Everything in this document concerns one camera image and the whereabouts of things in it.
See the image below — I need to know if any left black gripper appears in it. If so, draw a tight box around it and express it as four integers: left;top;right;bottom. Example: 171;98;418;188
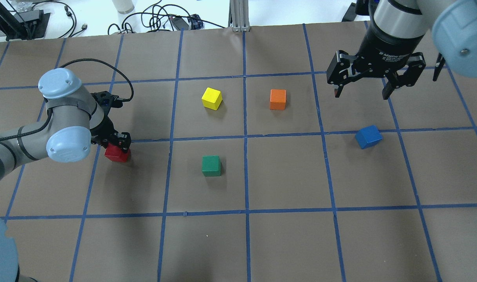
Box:
90;110;131;154

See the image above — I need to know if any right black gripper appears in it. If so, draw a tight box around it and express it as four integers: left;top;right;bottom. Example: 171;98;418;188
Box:
326;23;426;100

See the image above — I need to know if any red wooden block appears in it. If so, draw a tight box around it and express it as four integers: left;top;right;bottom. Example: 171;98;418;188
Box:
104;143;131;163

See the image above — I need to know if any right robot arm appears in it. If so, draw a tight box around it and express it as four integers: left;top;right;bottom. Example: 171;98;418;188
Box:
326;0;477;100

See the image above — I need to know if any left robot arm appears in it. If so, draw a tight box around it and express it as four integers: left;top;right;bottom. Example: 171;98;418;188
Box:
0;68;131;181

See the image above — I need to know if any blue wooden block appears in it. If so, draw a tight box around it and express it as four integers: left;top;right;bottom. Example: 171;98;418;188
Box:
355;125;383;150

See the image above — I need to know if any green wooden block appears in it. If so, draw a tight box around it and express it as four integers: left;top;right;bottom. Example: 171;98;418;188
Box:
201;155;221;177

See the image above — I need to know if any yellow wooden block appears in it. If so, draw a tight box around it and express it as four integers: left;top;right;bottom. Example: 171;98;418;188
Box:
201;87;223;110

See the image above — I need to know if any orange wooden block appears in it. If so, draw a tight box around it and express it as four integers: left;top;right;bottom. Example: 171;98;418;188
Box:
269;89;287;110

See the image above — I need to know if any brown paper table mat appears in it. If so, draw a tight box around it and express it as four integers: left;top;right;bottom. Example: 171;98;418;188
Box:
0;22;477;282

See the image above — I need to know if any black power adapter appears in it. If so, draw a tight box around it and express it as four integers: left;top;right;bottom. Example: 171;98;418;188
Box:
170;16;190;31

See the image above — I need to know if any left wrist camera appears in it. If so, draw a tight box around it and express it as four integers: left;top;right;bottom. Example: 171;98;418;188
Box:
91;91;123;113

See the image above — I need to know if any aluminium frame post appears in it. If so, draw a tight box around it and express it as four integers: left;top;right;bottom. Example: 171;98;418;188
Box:
228;0;250;32

